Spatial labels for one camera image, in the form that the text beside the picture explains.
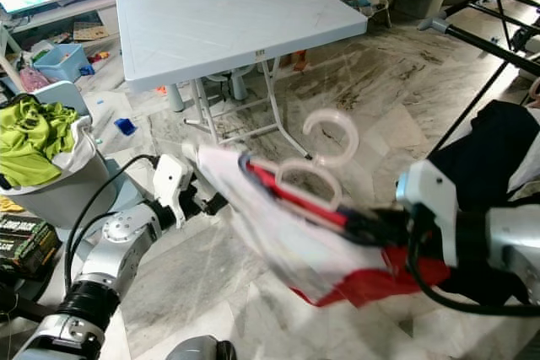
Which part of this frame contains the pale pink plastic hanger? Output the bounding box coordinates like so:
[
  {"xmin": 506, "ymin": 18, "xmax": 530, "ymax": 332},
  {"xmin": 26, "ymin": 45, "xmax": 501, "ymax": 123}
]
[{"xmin": 249, "ymin": 108, "xmax": 362, "ymax": 228}]

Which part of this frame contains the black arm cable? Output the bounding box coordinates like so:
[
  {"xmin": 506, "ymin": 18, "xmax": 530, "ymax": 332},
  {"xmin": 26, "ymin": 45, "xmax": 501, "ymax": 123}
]
[
  {"xmin": 62, "ymin": 153, "xmax": 161, "ymax": 296},
  {"xmin": 403, "ymin": 207, "xmax": 540, "ymax": 319}
]

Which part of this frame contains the red and white shirt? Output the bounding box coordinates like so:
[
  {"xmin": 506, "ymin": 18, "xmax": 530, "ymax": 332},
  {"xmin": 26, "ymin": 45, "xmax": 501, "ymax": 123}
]
[{"xmin": 186, "ymin": 142, "xmax": 452, "ymax": 309}]

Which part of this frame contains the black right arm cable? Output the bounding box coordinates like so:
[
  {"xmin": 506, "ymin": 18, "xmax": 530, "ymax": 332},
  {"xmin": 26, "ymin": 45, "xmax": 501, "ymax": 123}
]
[{"xmin": 403, "ymin": 207, "xmax": 540, "ymax": 319}]

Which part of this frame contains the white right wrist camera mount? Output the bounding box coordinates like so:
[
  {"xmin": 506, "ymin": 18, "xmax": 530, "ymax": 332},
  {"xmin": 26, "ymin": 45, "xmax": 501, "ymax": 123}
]
[{"xmin": 395, "ymin": 160, "xmax": 448, "ymax": 268}]

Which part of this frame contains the navy and white shirt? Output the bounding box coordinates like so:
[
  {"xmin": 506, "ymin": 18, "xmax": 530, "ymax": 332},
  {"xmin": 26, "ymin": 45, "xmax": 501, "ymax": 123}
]
[{"xmin": 426, "ymin": 99, "xmax": 540, "ymax": 209}]

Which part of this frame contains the small blue toy bin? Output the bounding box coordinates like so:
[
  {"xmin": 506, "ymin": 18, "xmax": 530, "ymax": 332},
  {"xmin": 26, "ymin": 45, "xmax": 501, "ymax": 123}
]
[{"xmin": 34, "ymin": 42, "xmax": 95, "ymax": 83}]

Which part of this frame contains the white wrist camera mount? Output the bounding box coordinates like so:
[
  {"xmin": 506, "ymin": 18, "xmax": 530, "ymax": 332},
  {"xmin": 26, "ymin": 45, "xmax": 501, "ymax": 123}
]
[
  {"xmin": 395, "ymin": 160, "xmax": 448, "ymax": 268},
  {"xmin": 152, "ymin": 153, "xmax": 197, "ymax": 228}
]

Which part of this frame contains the brown puzzle board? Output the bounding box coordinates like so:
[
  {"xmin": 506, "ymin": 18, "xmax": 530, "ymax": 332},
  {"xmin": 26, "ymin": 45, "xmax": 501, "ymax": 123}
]
[{"xmin": 73, "ymin": 21, "xmax": 111, "ymax": 42}]

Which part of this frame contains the white laundry basket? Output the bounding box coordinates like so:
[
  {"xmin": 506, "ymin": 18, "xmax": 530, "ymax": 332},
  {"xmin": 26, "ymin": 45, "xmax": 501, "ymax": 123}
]
[{"xmin": 0, "ymin": 116, "xmax": 127, "ymax": 230}]

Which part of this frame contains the black printed cardboard box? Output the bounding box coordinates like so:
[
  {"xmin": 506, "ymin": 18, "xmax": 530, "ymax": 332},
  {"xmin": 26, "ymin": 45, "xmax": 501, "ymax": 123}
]
[{"xmin": 0, "ymin": 212, "xmax": 57, "ymax": 281}]

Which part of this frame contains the small blue toy block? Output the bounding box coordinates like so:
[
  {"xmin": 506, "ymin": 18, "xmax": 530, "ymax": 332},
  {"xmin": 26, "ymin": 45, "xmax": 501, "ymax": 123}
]
[{"xmin": 114, "ymin": 116, "xmax": 139, "ymax": 137}]

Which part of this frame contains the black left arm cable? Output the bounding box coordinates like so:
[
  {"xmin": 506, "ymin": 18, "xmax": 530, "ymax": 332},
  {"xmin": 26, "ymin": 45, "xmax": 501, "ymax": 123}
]
[{"xmin": 62, "ymin": 153, "xmax": 161, "ymax": 296}]

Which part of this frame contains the pink cloth bag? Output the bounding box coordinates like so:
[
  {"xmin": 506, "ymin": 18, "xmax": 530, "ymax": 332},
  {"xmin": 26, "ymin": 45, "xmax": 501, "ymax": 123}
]
[{"xmin": 17, "ymin": 65, "xmax": 53, "ymax": 94}]

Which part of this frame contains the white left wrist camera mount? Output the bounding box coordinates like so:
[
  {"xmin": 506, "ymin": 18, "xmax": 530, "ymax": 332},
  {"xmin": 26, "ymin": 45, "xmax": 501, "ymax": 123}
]
[{"xmin": 152, "ymin": 153, "xmax": 197, "ymax": 228}]

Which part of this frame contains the black metal drying rack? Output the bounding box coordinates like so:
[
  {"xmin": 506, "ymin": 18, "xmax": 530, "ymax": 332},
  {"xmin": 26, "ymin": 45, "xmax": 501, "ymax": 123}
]
[{"xmin": 418, "ymin": 0, "xmax": 540, "ymax": 159}]

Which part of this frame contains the grey plastic folding table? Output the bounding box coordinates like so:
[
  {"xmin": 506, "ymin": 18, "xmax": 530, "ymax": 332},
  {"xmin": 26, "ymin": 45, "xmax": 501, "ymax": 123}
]
[{"xmin": 116, "ymin": 0, "xmax": 369, "ymax": 160}]

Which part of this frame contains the grey robot left leg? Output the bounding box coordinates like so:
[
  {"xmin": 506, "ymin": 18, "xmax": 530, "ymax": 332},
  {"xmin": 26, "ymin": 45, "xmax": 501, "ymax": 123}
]
[{"xmin": 165, "ymin": 335, "xmax": 237, "ymax": 360}]

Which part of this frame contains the lime green shirt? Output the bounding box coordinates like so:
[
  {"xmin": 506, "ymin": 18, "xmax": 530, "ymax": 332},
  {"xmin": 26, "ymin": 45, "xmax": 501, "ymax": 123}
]
[{"xmin": 0, "ymin": 94, "xmax": 92, "ymax": 188}]

